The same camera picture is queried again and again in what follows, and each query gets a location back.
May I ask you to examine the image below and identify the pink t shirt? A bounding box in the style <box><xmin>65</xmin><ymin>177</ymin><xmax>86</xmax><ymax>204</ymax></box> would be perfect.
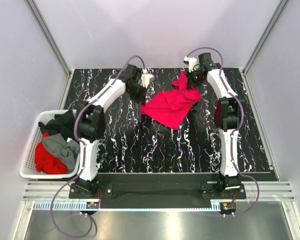
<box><xmin>140</xmin><ymin>71</ymin><xmax>202</xmax><ymax>130</ymax></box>

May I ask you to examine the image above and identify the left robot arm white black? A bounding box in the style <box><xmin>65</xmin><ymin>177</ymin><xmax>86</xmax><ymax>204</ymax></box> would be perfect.
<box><xmin>70</xmin><ymin>64</ymin><xmax>154</xmax><ymax>198</ymax></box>

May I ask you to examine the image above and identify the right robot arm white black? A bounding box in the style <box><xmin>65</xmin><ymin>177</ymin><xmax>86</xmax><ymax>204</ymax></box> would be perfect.
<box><xmin>183</xmin><ymin>52</ymin><xmax>246</xmax><ymax>200</ymax></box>

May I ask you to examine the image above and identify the black t shirt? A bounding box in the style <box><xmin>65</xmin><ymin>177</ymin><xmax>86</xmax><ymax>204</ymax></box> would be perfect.
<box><xmin>38</xmin><ymin>110</ymin><xmax>79</xmax><ymax>143</ymax></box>

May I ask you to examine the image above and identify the grey t shirt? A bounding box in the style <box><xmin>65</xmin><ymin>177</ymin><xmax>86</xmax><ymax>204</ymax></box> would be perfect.
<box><xmin>42</xmin><ymin>134</ymin><xmax>80</xmax><ymax>173</ymax></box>

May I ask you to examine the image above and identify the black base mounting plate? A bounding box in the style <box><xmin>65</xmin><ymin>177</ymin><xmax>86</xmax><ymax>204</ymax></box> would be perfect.
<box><xmin>69</xmin><ymin>173</ymin><xmax>246</xmax><ymax>210</ymax></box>

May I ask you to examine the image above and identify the red t shirt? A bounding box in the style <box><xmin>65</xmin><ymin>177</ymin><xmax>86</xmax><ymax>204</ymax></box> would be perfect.
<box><xmin>34</xmin><ymin>141</ymin><xmax>68</xmax><ymax>175</ymax></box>

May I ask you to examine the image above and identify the left small connector board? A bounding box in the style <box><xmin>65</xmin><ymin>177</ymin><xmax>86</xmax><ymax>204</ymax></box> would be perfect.
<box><xmin>86</xmin><ymin>201</ymin><xmax>100</xmax><ymax>209</ymax></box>

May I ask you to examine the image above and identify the small connector board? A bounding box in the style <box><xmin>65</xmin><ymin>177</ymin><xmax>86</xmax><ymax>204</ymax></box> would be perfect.
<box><xmin>86</xmin><ymin>201</ymin><xmax>100</xmax><ymax>209</ymax></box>
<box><xmin>221</xmin><ymin>202</ymin><xmax>236</xmax><ymax>211</ymax></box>

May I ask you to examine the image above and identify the right small connector board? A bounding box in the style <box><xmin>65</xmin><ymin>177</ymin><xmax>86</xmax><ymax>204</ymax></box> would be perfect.
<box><xmin>221</xmin><ymin>202</ymin><xmax>236</xmax><ymax>211</ymax></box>

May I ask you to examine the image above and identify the white plastic laundry basket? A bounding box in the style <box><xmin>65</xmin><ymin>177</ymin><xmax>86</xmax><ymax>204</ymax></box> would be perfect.
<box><xmin>19</xmin><ymin>110</ymin><xmax>80</xmax><ymax>179</ymax></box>

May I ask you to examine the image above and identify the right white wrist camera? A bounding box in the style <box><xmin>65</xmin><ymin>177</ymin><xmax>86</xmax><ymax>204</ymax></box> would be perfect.
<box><xmin>183</xmin><ymin>56</ymin><xmax>198</xmax><ymax>72</ymax></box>

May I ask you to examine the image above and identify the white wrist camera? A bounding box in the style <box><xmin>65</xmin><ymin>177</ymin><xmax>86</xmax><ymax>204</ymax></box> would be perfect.
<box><xmin>183</xmin><ymin>56</ymin><xmax>198</xmax><ymax>72</ymax></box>
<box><xmin>139</xmin><ymin>69</ymin><xmax>154</xmax><ymax>89</ymax></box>

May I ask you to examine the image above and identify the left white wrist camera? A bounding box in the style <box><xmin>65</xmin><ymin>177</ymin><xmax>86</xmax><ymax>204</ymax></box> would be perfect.
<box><xmin>139</xmin><ymin>69</ymin><xmax>154</xmax><ymax>89</ymax></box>

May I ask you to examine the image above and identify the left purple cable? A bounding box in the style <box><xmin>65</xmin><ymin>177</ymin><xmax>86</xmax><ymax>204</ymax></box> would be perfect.
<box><xmin>50</xmin><ymin>55</ymin><xmax>147</xmax><ymax>237</ymax></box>

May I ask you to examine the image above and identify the left aluminium frame post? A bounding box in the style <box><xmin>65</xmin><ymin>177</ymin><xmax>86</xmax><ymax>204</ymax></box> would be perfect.
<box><xmin>25</xmin><ymin>0</ymin><xmax>72</xmax><ymax>77</ymax></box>

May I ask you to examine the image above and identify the aluminium frame post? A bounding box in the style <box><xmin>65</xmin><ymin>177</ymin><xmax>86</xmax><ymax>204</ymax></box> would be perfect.
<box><xmin>25</xmin><ymin>0</ymin><xmax>72</xmax><ymax>77</ymax></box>
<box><xmin>242</xmin><ymin>0</ymin><xmax>290</xmax><ymax>76</ymax></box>

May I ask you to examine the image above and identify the right aluminium frame post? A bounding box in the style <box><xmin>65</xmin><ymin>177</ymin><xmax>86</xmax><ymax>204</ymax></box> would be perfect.
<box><xmin>242</xmin><ymin>0</ymin><xmax>290</xmax><ymax>76</ymax></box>

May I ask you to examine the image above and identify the aluminium rail profile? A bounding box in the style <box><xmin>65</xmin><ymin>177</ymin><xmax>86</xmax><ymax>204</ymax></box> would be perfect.
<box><xmin>23</xmin><ymin>181</ymin><xmax>294</xmax><ymax>201</ymax></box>

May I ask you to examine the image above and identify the white slotted cable duct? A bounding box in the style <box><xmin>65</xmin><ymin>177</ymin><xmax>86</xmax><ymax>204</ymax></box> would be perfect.
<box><xmin>34</xmin><ymin>200</ymin><xmax>221</xmax><ymax>212</ymax></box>

